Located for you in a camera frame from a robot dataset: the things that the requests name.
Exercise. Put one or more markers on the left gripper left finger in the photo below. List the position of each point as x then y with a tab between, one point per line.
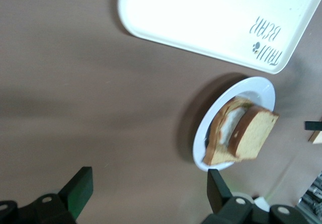
75	196

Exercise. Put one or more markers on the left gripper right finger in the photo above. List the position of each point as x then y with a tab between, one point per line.
219	198

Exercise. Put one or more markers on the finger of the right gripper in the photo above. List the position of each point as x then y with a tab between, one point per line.
314	125

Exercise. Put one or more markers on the brown toast bread slice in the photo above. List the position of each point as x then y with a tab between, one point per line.
254	136
216	158

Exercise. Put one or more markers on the round white plate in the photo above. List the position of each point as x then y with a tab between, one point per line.
256	88

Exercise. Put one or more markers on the fried egg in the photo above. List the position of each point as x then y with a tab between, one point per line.
231	123

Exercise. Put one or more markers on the wooden cutting board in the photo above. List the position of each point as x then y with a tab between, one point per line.
317	138

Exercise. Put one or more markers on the cream bear print tray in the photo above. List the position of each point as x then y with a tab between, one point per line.
201	20

